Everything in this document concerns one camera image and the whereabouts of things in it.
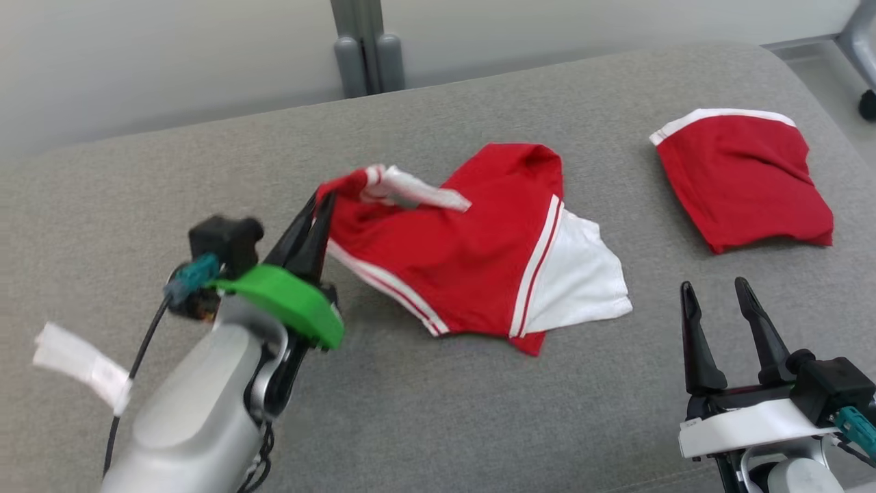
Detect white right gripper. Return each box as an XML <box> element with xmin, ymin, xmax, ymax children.
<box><xmin>678</xmin><ymin>276</ymin><xmax>844</xmax><ymax>460</ymax></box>

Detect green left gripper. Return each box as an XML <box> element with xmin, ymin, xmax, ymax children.
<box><xmin>207</xmin><ymin>192</ymin><xmax>346</xmax><ymax>420</ymax></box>

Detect plain red white-trimmed garment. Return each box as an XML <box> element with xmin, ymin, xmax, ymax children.
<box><xmin>649</xmin><ymin>108</ymin><xmax>835</xmax><ymax>255</ymax></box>

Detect red white striped lettered shorts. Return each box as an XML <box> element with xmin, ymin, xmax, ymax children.
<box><xmin>316</xmin><ymin>142</ymin><xmax>633</xmax><ymax>357</ymax></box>

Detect grey chair leg with caster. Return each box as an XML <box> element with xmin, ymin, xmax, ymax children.
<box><xmin>836</xmin><ymin>0</ymin><xmax>876</xmax><ymax>123</ymax></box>

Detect teal left camera connector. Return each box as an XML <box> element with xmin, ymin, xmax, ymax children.
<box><xmin>163</xmin><ymin>253</ymin><xmax>221</xmax><ymax>307</ymax></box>

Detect teal camera connector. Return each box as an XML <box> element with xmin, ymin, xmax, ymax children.
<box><xmin>834</xmin><ymin>405</ymin><xmax>876</xmax><ymax>458</ymax></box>
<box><xmin>163</xmin><ymin>253</ymin><xmax>221</xmax><ymax>307</ymax></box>

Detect teal right camera connector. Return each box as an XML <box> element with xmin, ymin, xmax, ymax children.
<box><xmin>834</xmin><ymin>405</ymin><xmax>876</xmax><ymax>458</ymax></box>

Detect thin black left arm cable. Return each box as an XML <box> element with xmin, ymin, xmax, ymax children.
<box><xmin>103</xmin><ymin>294</ymin><xmax>173</xmax><ymax>475</ymax></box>

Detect grey metal partition post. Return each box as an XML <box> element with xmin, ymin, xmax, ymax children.
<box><xmin>330</xmin><ymin>0</ymin><xmax>406</xmax><ymax>99</ymax></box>

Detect white tape cable label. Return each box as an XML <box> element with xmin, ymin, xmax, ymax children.
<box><xmin>32</xmin><ymin>322</ymin><xmax>133</xmax><ymax>416</ymax></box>

